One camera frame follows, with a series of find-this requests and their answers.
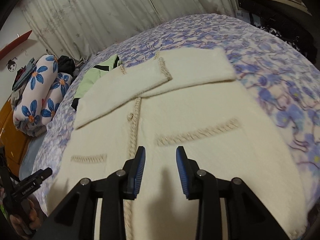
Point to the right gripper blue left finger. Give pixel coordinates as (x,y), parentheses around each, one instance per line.
(126,183)

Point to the green folded garment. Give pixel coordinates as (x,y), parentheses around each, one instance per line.
(92,75)

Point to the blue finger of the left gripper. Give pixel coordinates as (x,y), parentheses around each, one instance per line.
(38,177)

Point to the purple cat print blanket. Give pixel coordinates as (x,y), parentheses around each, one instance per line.
(281,79)

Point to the cream floral curtain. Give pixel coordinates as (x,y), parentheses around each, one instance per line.
(81,28)

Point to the grey bed sheet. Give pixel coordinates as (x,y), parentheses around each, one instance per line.
(26,167)

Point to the red wall shelf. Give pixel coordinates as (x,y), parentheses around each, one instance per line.
(11,46)

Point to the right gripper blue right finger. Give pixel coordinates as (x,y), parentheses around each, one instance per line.
(196,183)

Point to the black patterned fabric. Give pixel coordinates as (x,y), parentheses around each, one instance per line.
(298,28)

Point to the cream fuzzy cardigan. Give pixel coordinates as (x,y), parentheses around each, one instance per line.
(183,97)

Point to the blue flower rolled quilt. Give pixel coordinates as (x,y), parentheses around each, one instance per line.
(39,98)

